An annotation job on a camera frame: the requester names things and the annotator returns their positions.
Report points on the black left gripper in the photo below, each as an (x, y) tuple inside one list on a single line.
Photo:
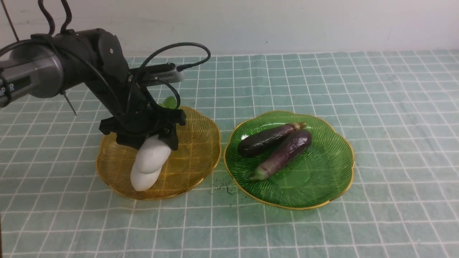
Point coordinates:
[(146, 118)]

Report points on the white radish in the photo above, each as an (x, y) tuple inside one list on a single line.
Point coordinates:
[(151, 157), (143, 181)]

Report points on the dark eggplant brown stem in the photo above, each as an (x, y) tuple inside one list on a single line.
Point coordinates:
[(258, 143)]

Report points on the purple eggplant green stem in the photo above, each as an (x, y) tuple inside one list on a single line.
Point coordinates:
[(292, 147)]

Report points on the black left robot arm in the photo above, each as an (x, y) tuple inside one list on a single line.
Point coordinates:
[(45, 66)]

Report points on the amber plastic plate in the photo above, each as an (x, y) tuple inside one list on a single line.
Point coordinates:
[(198, 154)]

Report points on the green plastic plate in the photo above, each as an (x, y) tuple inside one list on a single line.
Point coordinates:
[(321, 174)]

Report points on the green checkered tablecloth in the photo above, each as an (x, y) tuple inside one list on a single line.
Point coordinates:
[(398, 110)]

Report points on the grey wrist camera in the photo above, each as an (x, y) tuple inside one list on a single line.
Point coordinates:
[(158, 74)]

